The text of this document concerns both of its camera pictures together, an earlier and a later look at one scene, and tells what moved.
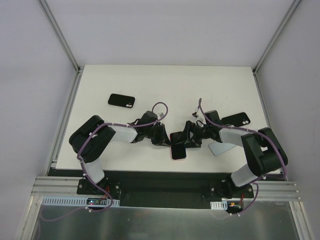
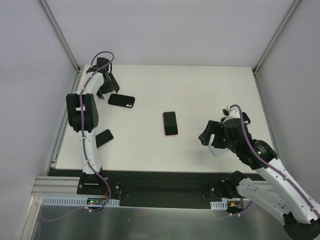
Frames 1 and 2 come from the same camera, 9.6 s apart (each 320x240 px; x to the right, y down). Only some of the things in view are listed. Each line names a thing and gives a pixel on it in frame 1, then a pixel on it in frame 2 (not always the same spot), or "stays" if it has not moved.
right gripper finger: [187, 138] to [211, 129]
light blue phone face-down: [219, 148] stays
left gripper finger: [165, 141] to [115, 84]
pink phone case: [178, 146] to [163, 124]
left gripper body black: [158, 134] to [110, 86]
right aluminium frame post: [275, 36] stays
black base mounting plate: [163, 189] stays
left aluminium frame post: [61, 36] stays
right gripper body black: [193, 135] to [212, 135]
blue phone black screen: [178, 145] to [170, 123]
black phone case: [121, 100] stays
